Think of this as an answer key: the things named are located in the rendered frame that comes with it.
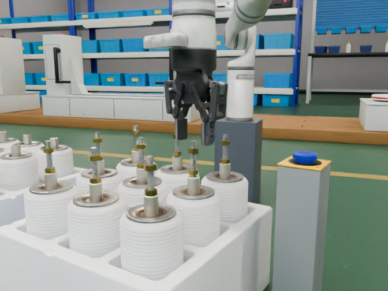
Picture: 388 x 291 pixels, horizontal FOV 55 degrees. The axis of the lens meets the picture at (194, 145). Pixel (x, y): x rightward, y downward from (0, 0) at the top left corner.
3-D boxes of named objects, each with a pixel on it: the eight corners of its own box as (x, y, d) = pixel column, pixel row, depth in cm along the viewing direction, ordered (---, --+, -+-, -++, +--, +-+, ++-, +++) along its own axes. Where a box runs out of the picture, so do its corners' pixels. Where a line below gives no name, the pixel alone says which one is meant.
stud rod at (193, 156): (196, 183, 65) (196, 141, 63) (190, 183, 65) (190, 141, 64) (196, 182, 66) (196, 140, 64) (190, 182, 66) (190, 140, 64)
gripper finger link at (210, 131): (203, 111, 60) (203, 141, 61) (216, 112, 58) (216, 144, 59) (210, 110, 61) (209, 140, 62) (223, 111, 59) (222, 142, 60)
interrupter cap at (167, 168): (160, 175, 78) (160, 172, 78) (159, 167, 85) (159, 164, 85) (196, 174, 79) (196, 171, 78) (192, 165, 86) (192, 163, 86)
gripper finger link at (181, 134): (187, 118, 66) (187, 139, 67) (185, 118, 67) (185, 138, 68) (177, 119, 65) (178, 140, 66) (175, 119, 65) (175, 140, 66)
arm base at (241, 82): (230, 118, 135) (230, 70, 132) (254, 118, 132) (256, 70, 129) (223, 120, 127) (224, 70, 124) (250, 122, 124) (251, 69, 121)
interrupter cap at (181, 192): (198, 204, 61) (198, 200, 60) (163, 196, 65) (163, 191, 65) (223, 193, 67) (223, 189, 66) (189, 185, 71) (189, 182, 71)
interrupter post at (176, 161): (172, 172, 81) (171, 157, 80) (171, 169, 83) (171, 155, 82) (183, 172, 81) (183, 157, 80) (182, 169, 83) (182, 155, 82)
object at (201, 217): (199, 308, 63) (200, 206, 59) (157, 288, 68) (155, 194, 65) (228, 282, 70) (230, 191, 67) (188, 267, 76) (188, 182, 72)
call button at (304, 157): (296, 160, 64) (297, 149, 64) (320, 163, 62) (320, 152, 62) (288, 165, 61) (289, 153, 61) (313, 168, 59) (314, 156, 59)
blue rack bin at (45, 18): (50, 26, 688) (49, 19, 686) (67, 25, 675) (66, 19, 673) (29, 22, 642) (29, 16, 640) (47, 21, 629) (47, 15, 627)
